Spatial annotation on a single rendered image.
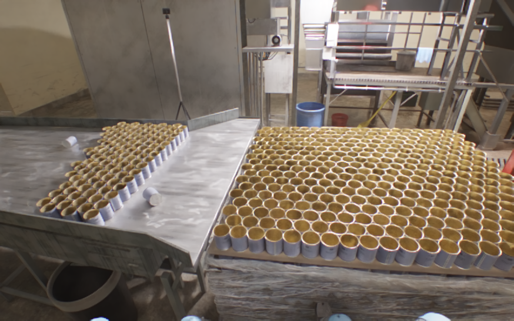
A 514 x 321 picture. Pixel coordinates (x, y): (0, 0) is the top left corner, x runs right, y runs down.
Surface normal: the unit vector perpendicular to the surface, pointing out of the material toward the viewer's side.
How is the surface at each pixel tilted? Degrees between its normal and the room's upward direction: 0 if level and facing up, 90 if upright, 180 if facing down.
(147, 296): 0
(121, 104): 90
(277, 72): 90
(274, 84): 90
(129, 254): 90
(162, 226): 0
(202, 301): 0
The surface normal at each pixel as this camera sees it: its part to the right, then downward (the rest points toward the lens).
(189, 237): -0.03, -0.86
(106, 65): -0.18, 0.50
